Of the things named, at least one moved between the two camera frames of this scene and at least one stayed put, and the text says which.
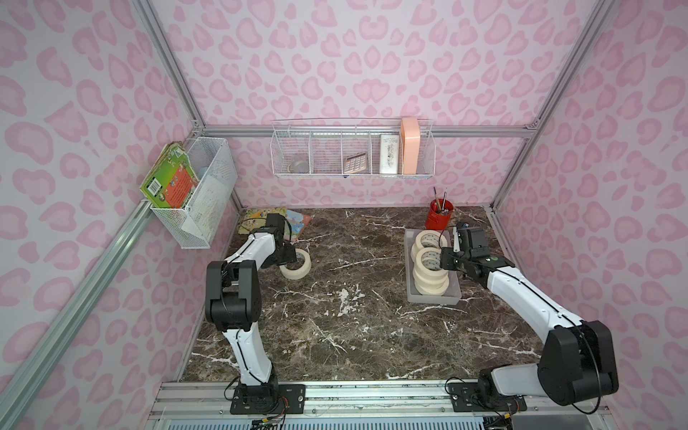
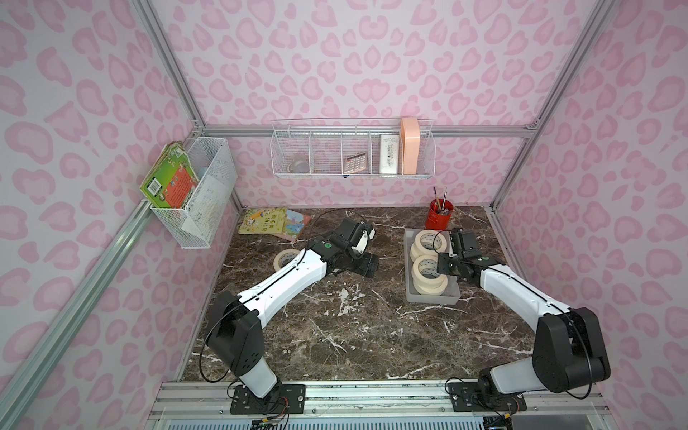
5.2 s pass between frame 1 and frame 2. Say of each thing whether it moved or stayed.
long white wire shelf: stayed
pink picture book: stayed
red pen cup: stayed
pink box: stayed
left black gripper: moved
